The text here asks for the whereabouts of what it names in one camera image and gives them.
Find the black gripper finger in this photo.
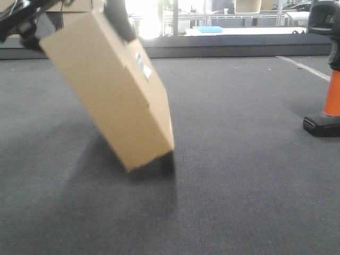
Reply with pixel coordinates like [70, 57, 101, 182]
[104, 0, 137, 43]

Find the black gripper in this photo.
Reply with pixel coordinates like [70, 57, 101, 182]
[1, 0, 59, 53]

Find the brown cardboard package box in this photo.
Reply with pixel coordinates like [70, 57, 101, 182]
[40, 12, 174, 171]

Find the black orange barcode scanner gun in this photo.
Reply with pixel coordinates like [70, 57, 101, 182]
[303, 1, 339, 137]

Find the large cardboard box stack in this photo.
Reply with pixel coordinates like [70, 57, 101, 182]
[0, 0, 106, 38]

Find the grey vertical pillar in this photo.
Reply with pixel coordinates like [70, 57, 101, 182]
[173, 0, 179, 36]

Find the white barcode label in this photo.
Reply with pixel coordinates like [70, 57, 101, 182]
[135, 53, 152, 80]

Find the blue flat foam pad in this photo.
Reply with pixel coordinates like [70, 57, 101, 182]
[193, 26, 224, 33]

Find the beige open bin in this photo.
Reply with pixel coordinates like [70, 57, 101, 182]
[234, 0, 262, 14]

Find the grey raised carpet ledge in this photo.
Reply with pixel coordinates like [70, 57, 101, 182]
[0, 33, 333, 60]

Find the white tape strip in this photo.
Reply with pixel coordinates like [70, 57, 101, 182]
[276, 56, 330, 82]

